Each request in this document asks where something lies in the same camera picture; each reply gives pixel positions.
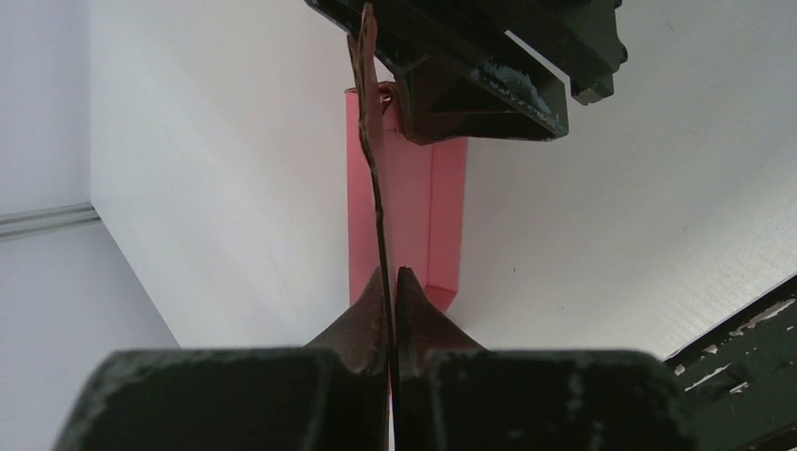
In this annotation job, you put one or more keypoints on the pink cardboard box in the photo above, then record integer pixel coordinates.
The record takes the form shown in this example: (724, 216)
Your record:
(404, 197)

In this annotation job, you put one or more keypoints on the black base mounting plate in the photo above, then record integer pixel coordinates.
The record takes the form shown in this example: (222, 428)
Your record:
(739, 378)

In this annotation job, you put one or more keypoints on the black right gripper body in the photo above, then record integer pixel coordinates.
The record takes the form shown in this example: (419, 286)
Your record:
(496, 69)

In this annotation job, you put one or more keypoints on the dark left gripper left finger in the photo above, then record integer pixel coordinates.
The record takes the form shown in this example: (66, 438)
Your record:
(354, 411)

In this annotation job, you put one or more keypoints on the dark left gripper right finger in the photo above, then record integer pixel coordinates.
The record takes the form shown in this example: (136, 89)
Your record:
(421, 329)

